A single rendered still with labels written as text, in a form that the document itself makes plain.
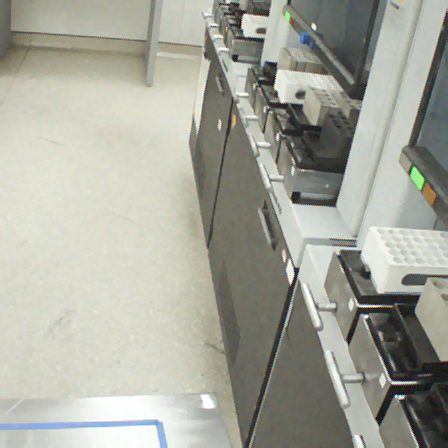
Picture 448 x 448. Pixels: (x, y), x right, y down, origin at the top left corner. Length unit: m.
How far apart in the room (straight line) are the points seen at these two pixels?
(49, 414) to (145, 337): 1.32
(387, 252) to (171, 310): 1.25
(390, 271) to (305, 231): 0.30
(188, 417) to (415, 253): 0.45
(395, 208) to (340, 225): 0.23
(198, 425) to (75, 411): 0.13
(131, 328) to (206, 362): 0.26
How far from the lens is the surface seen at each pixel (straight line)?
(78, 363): 1.88
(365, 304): 0.92
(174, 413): 0.69
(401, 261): 0.93
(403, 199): 1.02
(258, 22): 2.05
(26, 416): 0.68
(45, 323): 2.01
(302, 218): 1.22
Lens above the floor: 1.34
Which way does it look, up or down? 31 degrees down
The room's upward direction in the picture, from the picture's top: 10 degrees clockwise
